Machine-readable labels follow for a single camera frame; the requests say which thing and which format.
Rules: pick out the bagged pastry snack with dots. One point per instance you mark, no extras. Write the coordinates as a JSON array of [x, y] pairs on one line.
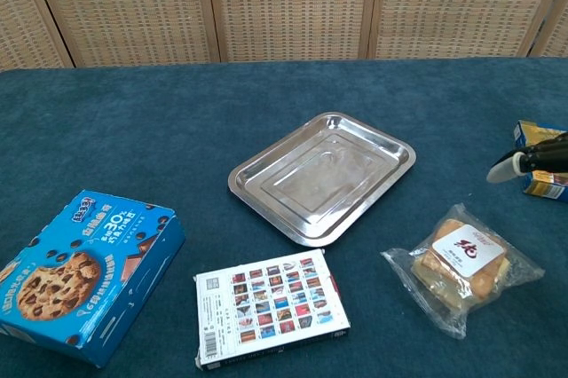
[[461, 265]]

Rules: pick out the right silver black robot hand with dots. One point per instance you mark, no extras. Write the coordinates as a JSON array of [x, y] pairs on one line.
[[539, 157]]

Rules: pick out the woven bamboo folding screen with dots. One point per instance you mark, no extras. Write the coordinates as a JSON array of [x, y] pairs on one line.
[[288, 5]]

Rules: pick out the white picture card box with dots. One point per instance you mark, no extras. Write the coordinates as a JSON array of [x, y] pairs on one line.
[[270, 307]]

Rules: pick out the orange and blue snack box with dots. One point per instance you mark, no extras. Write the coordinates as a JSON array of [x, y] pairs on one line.
[[539, 131]]

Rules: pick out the blue table cloth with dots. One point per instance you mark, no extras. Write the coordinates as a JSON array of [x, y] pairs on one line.
[[133, 129]]

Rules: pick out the stainless steel rectangular tray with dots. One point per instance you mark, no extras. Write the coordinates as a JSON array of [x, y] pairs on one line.
[[321, 178]]

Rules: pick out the blue chocolate cookie box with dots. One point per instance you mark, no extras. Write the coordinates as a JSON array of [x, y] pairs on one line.
[[89, 271]]

